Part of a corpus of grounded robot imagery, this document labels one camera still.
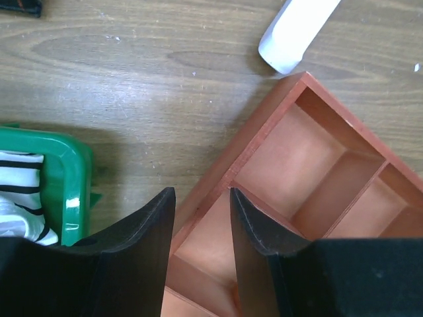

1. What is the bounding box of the silver clothes rack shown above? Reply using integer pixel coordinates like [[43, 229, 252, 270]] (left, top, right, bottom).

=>
[[258, 0, 340, 75]]

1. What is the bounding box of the yellow plaid shirt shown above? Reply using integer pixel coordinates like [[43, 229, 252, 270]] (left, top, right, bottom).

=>
[[0, 0, 42, 18]]

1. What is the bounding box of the white black striped garment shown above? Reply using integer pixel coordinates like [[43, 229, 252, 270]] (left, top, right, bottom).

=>
[[1, 151, 58, 246]]

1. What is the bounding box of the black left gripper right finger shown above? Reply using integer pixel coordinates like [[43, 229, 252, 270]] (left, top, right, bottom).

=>
[[230, 188, 422, 316]]

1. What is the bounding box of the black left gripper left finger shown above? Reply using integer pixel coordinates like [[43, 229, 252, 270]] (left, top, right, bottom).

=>
[[1, 187, 176, 316]]

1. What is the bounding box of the brown wooden compartment tray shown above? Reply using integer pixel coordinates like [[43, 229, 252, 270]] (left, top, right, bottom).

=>
[[161, 72, 422, 316]]

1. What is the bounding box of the green plastic tray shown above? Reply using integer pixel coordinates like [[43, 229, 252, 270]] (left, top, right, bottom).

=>
[[1, 123, 101, 246]]

